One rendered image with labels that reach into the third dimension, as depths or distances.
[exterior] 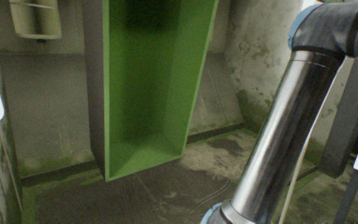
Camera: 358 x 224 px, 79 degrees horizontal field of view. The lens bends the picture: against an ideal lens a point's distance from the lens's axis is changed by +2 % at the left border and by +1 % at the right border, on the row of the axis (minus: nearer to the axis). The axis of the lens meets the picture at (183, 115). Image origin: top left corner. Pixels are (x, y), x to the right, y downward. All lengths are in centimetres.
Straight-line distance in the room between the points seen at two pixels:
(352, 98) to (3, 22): 321
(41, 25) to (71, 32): 44
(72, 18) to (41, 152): 130
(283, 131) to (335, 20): 26
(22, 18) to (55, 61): 51
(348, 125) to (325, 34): 211
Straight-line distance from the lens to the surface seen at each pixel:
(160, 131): 193
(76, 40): 257
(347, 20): 59
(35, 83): 245
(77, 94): 242
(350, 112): 263
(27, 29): 220
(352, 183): 188
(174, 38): 161
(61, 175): 233
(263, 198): 60
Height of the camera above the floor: 137
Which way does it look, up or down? 21 degrees down
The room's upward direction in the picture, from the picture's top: 3 degrees clockwise
